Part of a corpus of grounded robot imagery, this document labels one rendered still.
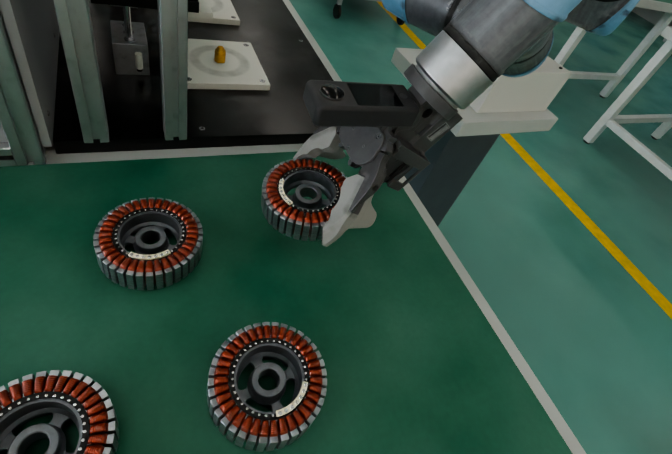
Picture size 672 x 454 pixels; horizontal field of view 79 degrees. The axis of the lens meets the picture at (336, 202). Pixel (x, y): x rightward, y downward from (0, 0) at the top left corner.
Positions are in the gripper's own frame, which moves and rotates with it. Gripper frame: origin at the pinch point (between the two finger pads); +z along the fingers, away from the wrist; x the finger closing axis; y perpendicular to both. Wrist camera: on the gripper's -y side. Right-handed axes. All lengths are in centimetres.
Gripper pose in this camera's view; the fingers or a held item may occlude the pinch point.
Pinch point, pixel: (302, 199)
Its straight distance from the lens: 50.8
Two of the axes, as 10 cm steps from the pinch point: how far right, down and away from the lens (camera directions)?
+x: -3.4, -7.4, 5.8
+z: -6.7, 6.3, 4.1
